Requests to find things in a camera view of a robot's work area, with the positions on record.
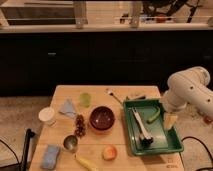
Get red yellow apple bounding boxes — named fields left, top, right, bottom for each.
left=102, top=145, right=117, bottom=161

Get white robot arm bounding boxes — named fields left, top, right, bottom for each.
left=160, top=66, right=213, bottom=130

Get green plastic cup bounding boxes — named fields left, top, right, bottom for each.
left=79, top=93, right=91, bottom=107

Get small metal cup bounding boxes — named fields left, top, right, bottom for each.
left=63, top=135, right=78, bottom=153

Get white paper cup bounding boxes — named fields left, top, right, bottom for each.
left=38, top=107, right=56, bottom=126

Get green pepper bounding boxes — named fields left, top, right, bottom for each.
left=147, top=106, right=160, bottom=124

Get green plastic tray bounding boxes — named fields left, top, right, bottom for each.
left=123, top=99, right=184, bottom=156

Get metal tongs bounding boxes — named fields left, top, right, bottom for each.
left=132, top=107, right=153, bottom=146

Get dark red bowl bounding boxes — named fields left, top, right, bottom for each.
left=89, top=106, right=115, bottom=131

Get bunch of dark grapes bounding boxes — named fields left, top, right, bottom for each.
left=75, top=115, right=86, bottom=137

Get yellow banana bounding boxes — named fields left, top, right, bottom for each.
left=75, top=155, right=99, bottom=171

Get light blue cloth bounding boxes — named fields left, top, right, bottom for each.
left=59, top=99, right=76, bottom=118

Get blue sponge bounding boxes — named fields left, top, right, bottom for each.
left=40, top=145, right=60, bottom=170

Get black stand left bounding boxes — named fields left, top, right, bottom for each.
left=20, top=129, right=35, bottom=171

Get black cable right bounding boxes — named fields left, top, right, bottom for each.
left=181, top=136, right=213, bottom=171

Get black handled knife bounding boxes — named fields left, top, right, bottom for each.
left=126, top=95, right=146, bottom=100

